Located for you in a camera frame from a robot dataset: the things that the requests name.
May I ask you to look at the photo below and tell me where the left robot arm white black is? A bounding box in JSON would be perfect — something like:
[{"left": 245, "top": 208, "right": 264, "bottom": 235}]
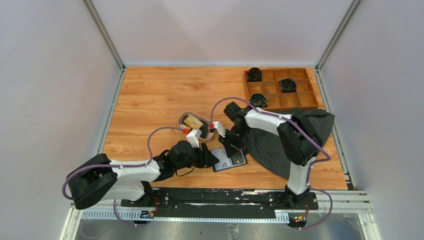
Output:
[{"left": 64, "top": 140, "right": 220, "bottom": 210}]

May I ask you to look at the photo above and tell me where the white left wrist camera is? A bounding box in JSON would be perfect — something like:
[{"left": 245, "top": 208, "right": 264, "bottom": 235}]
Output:
[{"left": 183, "top": 128, "right": 202, "bottom": 148}]

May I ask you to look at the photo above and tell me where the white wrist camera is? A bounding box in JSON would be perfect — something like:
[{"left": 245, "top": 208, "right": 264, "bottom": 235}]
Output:
[
  {"left": 208, "top": 121, "right": 226, "bottom": 138},
  {"left": 183, "top": 128, "right": 202, "bottom": 148}
]

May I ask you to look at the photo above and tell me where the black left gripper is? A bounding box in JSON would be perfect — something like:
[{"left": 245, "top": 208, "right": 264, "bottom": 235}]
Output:
[{"left": 174, "top": 142, "right": 219, "bottom": 171}]

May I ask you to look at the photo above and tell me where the black card holder wallet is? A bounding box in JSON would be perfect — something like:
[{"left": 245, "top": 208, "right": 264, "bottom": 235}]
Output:
[{"left": 211, "top": 148, "right": 248, "bottom": 172}]

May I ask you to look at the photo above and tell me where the silver VIP credit card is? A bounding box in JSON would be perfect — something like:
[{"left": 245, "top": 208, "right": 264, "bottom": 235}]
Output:
[{"left": 211, "top": 148, "right": 233, "bottom": 172}]

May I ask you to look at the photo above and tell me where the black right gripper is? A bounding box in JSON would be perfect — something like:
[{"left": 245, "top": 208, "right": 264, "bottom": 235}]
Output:
[{"left": 219, "top": 124, "right": 249, "bottom": 158}]

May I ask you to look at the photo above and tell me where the wooden compartment tray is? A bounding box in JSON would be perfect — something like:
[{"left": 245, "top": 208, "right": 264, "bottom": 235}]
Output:
[{"left": 243, "top": 67, "right": 319, "bottom": 112}]

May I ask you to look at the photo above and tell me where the black rolled belt green pattern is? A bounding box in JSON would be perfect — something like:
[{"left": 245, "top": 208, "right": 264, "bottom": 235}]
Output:
[{"left": 249, "top": 93, "right": 268, "bottom": 108}]

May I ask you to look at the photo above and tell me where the black rolled belt top left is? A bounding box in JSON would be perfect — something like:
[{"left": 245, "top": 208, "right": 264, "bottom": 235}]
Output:
[{"left": 246, "top": 67, "right": 263, "bottom": 83}]

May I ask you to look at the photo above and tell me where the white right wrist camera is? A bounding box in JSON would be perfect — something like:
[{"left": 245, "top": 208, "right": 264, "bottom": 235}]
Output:
[{"left": 208, "top": 121, "right": 226, "bottom": 138}]

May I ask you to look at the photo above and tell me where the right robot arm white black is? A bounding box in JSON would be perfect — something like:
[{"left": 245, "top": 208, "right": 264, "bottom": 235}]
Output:
[{"left": 209, "top": 102, "right": 323, "bottom": 209}]

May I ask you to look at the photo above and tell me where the aluminium frame rail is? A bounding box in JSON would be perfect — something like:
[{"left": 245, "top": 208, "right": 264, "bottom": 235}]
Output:
[{"left": 60, "top": 190, "right": 381, "bottom": 240}]

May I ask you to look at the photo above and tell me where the dark grey dotted cloth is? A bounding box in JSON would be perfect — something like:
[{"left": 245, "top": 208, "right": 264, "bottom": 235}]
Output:
[{"left": 242, "top": 107, "right": 335, "bottom": 179}]

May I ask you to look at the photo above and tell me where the pink oval card tray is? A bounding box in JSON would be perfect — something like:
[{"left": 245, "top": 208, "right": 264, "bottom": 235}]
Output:
[{"left": 177, "top": 111, "right": 215, "bottom": 143}]

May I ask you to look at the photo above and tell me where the black credit card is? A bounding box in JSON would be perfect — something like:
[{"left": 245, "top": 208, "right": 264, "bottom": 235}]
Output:
[{"left": 231, "top": 150, "right": 248, "bottom": 166}]

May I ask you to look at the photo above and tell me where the black rolled belt middle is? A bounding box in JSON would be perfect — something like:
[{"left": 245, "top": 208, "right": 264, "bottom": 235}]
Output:
[{"left": 279, "top": 78, "right": 297, "bottom": 93}]

